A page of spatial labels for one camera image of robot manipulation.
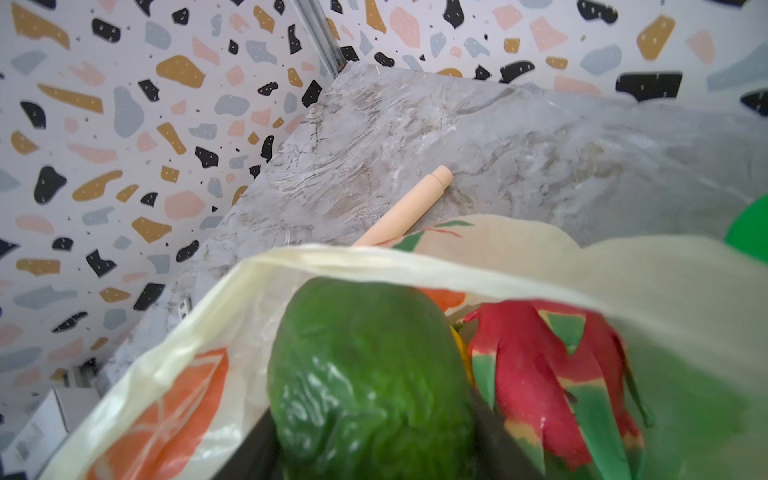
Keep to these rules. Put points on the cream plastic bag orange print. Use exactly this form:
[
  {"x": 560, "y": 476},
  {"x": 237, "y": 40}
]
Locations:
[{"x": 692, "y": 312}]

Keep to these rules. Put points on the pink dragon fruit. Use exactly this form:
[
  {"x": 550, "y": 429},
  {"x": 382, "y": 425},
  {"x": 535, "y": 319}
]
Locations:
[{"x": 559, "y": 376}]

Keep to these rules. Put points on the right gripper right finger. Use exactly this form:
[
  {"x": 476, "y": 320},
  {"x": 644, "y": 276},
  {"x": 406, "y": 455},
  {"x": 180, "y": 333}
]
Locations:
[{"x": 497, "y": 456}]

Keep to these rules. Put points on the wooden rolling pin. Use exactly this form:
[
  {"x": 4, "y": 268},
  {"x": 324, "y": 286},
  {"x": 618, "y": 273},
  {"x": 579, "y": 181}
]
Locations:
[{"x": 405, "y": 213}]

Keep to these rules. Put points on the green plastic basket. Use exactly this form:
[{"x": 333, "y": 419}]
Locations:
[{"x": 749, "y": 231}]

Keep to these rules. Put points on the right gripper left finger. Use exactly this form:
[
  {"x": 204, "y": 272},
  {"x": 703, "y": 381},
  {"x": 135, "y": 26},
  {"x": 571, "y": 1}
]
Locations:
[{"x": 258, "y": 457}]

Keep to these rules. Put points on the yellow banana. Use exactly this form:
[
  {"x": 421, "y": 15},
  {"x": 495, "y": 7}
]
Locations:
[{"x": 465, "y": 356}]

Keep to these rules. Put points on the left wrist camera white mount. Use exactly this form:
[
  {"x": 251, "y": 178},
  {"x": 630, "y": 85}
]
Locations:
[{"x": 57, "y": 416}]

